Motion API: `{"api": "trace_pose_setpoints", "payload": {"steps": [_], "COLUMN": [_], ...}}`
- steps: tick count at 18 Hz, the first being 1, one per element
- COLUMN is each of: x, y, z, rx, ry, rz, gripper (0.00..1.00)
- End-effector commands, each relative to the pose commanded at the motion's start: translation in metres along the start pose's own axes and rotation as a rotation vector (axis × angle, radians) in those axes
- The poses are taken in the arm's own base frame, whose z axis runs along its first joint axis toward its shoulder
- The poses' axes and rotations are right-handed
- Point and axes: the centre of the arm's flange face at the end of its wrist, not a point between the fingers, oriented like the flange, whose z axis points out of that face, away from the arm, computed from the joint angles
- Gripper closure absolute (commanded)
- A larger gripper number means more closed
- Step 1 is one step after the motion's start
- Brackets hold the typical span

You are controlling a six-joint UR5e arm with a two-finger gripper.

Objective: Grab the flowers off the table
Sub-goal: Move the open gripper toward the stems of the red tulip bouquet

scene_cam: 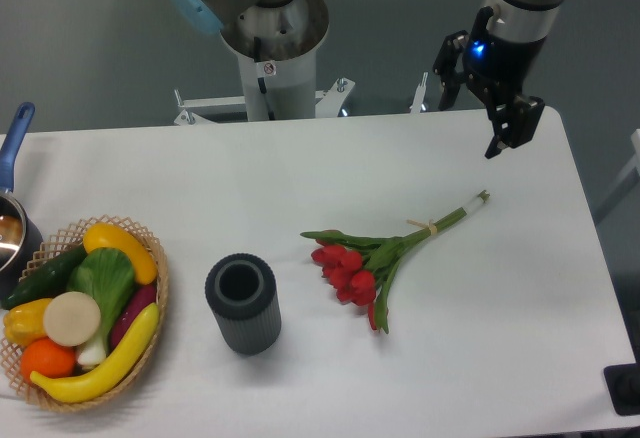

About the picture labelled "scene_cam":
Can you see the woven wicker basket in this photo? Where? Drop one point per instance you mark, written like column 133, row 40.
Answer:
column 63, row 240

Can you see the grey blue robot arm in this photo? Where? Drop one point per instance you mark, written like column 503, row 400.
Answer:
column 517, row 21

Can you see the white frame at right edge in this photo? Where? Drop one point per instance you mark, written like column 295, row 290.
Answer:
column 625, row 181

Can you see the dark grey ribbed vase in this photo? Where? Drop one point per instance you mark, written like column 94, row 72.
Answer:
column 241, row 292

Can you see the blue handled saucepan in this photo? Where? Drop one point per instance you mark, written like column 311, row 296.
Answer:
column 20, row 238

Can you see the red tulip bouquet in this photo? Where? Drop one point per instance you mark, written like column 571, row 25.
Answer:
column 363, row 269

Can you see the yellow squash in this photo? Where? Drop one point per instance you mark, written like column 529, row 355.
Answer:
column 106, row 235

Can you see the orange fruit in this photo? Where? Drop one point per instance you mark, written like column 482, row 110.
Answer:
column 48, row 358

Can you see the green bok choy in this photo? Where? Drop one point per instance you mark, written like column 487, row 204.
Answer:
column 107, row 276

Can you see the purple sweet potato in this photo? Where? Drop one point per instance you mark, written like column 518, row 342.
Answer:
column 141, row 298

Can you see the green cucumber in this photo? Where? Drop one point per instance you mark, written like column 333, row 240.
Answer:
column 48, row 279

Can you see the yellow banana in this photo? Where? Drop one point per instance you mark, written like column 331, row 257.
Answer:
column 102, row 379

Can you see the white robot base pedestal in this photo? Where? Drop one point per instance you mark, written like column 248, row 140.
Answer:
column 276, row 50

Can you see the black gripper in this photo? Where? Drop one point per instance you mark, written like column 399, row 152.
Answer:
column 495, row 69

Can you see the beige round disc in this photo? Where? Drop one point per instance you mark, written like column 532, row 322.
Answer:
column 71, row 319

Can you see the yellow bell pepper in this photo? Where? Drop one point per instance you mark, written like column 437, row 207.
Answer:
column 24, row 324

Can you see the black device at table edge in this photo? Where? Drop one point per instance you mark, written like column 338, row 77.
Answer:
column 623, row 386

